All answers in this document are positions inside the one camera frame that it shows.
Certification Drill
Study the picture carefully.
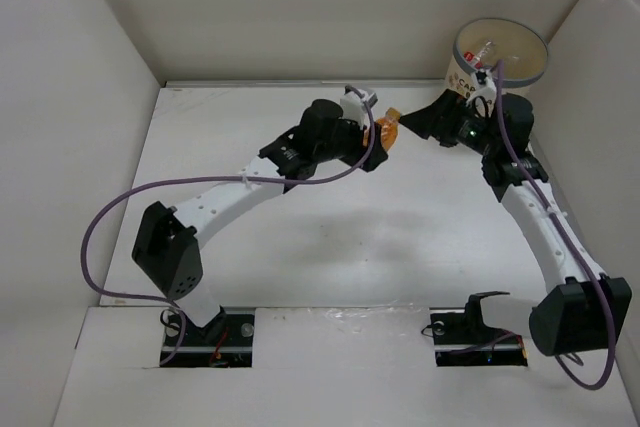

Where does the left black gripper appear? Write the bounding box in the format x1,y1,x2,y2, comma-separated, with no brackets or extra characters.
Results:
314,110,386,172

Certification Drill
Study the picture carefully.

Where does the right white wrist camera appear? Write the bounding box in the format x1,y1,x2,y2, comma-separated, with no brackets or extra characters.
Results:
465,68,497,107

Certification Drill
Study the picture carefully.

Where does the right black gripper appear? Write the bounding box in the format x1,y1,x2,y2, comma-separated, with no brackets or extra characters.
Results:
399,88,501,157

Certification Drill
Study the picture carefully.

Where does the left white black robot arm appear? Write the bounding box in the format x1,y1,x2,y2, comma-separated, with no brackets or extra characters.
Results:
132,90,388,344

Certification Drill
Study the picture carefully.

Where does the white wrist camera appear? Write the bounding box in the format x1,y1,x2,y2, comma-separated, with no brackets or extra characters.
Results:
339,85,378,126
465,68,497,107

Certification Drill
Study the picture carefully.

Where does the orange bottle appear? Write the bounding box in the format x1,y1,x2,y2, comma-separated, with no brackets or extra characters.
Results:
375,108,401,153

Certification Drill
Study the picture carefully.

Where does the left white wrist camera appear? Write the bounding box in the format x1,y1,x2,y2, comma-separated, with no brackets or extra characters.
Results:
339,85,378,126

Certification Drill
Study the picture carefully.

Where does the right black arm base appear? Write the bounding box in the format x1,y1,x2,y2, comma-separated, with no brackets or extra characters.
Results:
421,309,528,367

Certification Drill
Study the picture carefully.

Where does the cream capybara bin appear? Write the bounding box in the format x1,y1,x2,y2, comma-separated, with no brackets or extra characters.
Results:
444,18,549,98

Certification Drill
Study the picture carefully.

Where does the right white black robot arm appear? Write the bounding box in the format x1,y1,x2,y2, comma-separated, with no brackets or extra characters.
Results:
399,90,632,356

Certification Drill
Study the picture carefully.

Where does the purple cable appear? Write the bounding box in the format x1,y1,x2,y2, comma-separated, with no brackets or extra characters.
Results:
81,85,379,366
449,59,619,392

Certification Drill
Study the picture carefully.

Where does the large clear plastic bottle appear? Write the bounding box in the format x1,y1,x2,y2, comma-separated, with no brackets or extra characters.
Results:
470,37,522,70

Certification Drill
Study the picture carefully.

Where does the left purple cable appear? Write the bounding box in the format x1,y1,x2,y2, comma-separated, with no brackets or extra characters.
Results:
81,85,379,366

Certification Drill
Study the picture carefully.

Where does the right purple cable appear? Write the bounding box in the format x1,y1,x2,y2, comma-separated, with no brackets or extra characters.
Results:
449,59,619,392

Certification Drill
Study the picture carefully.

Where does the clear bottle red label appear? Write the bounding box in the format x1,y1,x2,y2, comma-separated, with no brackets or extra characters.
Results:
463,45,492,69

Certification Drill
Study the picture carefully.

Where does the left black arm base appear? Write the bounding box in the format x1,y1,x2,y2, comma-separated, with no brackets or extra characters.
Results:
159,309,256,369

